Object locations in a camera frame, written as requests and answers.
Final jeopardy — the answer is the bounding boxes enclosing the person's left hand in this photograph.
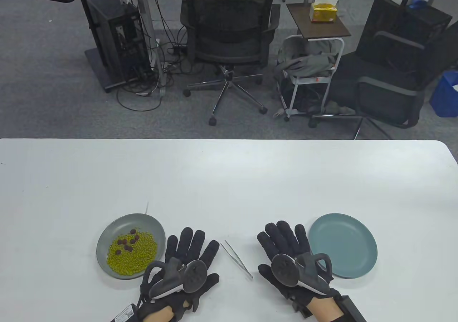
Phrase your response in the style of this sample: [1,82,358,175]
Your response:
[138,227,220,313]

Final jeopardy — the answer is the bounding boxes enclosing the person's right hand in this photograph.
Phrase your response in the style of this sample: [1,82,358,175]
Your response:
[257,221,340,313]

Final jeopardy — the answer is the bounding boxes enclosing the white and black controller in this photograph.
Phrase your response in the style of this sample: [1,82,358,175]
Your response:
[143,258,208,299]
[270,252,333,295]

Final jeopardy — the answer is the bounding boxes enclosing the metal tweezers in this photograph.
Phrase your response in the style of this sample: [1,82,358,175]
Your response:
[220,240,254,279]

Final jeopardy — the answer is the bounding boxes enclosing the grey plate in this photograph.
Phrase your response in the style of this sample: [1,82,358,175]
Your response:
[96,213,166,280]

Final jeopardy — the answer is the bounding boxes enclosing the pile of green beans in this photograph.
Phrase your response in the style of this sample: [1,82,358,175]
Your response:
[106,231,158,276]

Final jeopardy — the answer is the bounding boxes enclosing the dark red beans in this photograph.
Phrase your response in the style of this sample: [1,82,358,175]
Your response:
[115,228,141,255]

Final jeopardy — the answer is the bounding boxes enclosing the teal plate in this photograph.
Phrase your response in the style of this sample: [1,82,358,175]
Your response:
[308,213,378,279]

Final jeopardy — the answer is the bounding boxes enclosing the person's left forearm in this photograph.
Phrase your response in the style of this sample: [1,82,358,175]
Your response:
[141,302,181,322]

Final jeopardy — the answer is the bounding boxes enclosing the person's right forearm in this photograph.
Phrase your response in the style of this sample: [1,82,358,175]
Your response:
[310,297,344,322]

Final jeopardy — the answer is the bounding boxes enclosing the black right wrist device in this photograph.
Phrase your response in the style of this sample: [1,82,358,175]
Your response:
[292,295,367,322]

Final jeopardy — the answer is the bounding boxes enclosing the black bag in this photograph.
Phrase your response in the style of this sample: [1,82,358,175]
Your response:
[279,78,333,113]

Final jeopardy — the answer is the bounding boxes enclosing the grey slippers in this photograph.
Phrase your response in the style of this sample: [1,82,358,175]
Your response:
[324,101,356,116]

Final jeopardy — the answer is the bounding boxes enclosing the white metal cart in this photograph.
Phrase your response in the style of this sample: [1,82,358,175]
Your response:
[281,35,346,122]

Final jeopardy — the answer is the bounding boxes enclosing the grey jacket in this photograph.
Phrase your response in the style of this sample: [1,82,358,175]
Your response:
[274,37,338,79]

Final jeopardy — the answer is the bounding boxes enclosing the black reclining chair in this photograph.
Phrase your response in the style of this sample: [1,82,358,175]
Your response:
[310,0,458,140]

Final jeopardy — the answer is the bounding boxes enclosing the blue bin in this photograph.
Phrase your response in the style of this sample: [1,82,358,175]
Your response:
[429,71,458,118]

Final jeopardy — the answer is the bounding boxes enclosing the brown side table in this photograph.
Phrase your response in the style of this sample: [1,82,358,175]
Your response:
[286,3,352,39]

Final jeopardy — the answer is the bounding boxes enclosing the black mesh office chair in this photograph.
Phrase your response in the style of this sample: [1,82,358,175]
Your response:
[179,0,281,126]

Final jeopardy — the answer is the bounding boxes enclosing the yellow tissue box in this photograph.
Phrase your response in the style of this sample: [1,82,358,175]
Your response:
[310,0,338,23]

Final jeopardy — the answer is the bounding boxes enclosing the black computer tower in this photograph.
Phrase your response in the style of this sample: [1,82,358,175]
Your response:
[85,0,152,82]

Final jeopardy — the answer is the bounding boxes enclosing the black cable bundle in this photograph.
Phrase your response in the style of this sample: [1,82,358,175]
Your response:
[116,0,201,112]

